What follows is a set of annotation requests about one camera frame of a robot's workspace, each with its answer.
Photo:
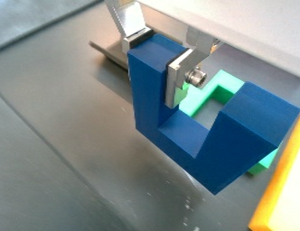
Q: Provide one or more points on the yellow long block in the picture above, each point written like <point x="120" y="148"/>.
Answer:
<point x="277" y="212"/>

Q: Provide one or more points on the blue U-shaped block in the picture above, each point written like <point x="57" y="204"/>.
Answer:
<point x="177" y="133"/>

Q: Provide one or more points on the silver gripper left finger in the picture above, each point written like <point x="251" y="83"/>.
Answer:
<point x="128" y="16"/>

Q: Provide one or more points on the green stepped block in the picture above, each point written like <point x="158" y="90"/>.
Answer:
<point x="230" y="145"/>

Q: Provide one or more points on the black angle bracket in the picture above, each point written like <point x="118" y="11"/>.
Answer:
<point x="113" y="52"/>

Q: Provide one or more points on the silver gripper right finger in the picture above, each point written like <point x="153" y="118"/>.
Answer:
<point x="184" y="69"/>

